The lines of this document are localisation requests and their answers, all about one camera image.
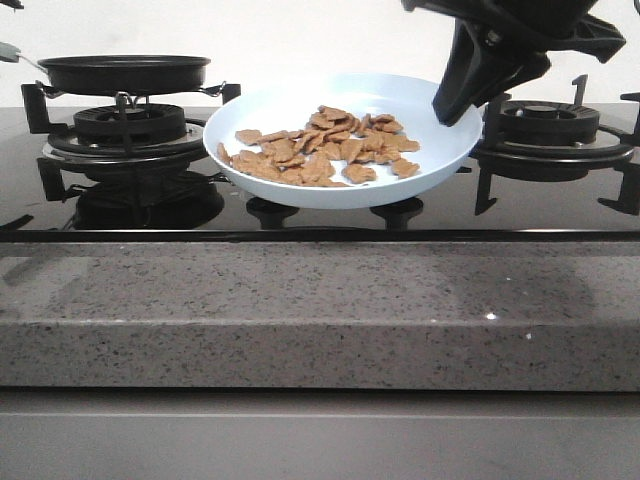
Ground black frying pan green handle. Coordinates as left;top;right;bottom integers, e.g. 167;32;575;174
32;54;211;97

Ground right black pan support grate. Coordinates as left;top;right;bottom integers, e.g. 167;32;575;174
470;74;639;216

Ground left black pan support grate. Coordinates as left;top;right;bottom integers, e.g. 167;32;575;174
21;82;241;173

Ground grey cabinet front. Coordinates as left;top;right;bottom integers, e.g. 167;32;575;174
1;389;639;479

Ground black pan support grate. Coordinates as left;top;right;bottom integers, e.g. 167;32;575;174
21;82;241;173
470;74;639;216

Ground left black gas burner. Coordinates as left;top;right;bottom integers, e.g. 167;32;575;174
73;103;186;146

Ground black glass gas hob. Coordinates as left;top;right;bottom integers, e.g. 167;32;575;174
1;108;639;244

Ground right black gas burner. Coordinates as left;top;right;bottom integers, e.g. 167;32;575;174
499;100;600;146

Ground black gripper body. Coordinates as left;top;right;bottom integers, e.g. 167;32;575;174
402;0;626;63

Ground black gas burner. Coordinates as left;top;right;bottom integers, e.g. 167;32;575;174
73;103;186;146
499;100;600;146

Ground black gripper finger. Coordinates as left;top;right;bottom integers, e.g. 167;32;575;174
442;50;551;126
432;19;505;118

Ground brown meat pieces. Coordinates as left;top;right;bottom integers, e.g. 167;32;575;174
216;105;420;187

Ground light blue plate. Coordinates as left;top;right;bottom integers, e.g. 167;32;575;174
203;73;482;209

